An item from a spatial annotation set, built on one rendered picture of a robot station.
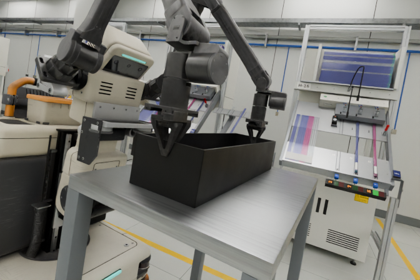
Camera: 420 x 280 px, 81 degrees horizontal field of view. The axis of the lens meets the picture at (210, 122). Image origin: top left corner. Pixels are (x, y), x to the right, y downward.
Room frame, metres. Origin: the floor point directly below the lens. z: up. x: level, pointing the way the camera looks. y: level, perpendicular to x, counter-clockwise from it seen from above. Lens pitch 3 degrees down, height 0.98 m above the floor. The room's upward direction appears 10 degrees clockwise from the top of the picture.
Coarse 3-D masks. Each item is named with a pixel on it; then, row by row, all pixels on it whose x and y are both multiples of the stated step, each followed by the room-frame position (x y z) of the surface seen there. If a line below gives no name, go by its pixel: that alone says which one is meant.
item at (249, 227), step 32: (96, 192) 0.48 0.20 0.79; (128, 192) 0.48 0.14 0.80; (256, 192) 0.62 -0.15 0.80; (288, 192) 0.67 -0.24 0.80; (64, 224) 0.52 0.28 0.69; (160, 224) 0.41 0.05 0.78; (192, 224) 0.39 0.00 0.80; (224, 224) 0.41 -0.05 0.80; (256, 224) 0.43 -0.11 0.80; (288, 224) 0.45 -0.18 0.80; (64, 256) 0.52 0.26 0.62; (224, 256) 0.35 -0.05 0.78; (256, 256) 0.33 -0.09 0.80
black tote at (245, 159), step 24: (144, 144) 0.52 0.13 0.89; (192, 144) 0.73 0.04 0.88; (216, 144) 0.88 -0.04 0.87; (240, 144) 1.02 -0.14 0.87; (264, 144) 0.82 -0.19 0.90; (144, 168) 0.51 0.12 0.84; (168, 168) 0.49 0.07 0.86; (192, 168) 0.46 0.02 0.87; (216, 168) 0.51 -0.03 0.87; (240, 168) 0.64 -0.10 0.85; (264, 168) 0.87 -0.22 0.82; (168, 192) 0.48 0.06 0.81; (192, 192) 0.46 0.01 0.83; (216, 192) 0.53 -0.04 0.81
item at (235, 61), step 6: (234, 54) 2.76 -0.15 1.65; (234, 60) 2.79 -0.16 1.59; (234, 66) 2.82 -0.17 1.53; (234, 72) 2.85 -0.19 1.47; (228, 78) 2.70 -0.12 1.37; (234, 78) 2.88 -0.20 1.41; (228, 84) 2.72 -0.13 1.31; (234, 84) 2.91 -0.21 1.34; (228, 90) 2.75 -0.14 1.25; (234, 90) 2.95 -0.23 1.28; (228, 96) 2.78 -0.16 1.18; (228, 102) 2.82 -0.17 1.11; (228, 108) 2.84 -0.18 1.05; (222, 126) 3.04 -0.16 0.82
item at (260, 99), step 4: (256, 92) 0.98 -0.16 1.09; (260, 92) 0.99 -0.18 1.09; (264, 92) 0.99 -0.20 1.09; (268, 92) 0.98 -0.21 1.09; (256, 96) 0.97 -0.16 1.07; (260, 96) 0.97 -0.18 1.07; (264, 96) 0.97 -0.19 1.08; (268, 96) 0.98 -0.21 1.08; (256, 100) 0.97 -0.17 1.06; (260, 100) 0.97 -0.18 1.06; (264, 100) 0.97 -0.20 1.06; (252, 104) 0.99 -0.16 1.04; (256, 104) 0.97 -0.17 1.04; (260, 104) 0.97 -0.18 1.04; (264, 104) 0.97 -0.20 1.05; (268, 104) 0.97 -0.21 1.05
